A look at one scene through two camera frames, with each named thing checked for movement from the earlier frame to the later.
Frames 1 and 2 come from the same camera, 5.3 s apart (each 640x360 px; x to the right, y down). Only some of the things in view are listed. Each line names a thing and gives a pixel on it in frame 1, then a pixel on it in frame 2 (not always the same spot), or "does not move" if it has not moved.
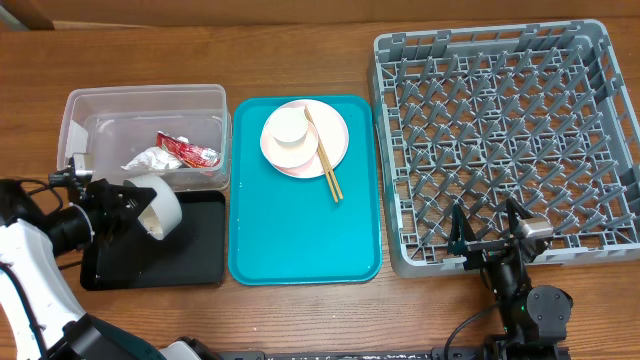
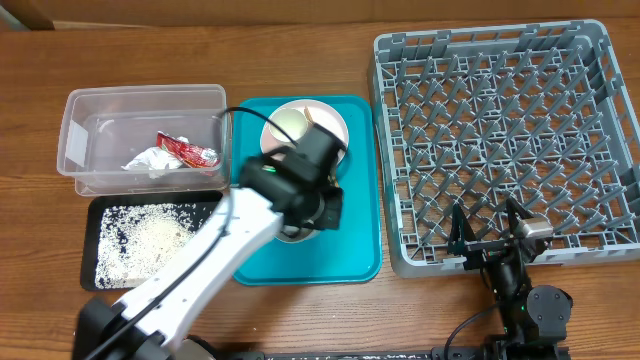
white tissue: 152,158 does not move
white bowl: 164,214 to 293,234
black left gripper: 110,199 to 331,213
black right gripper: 461,240 does not move
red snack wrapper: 192,155 does not move
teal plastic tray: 286,230 does not move
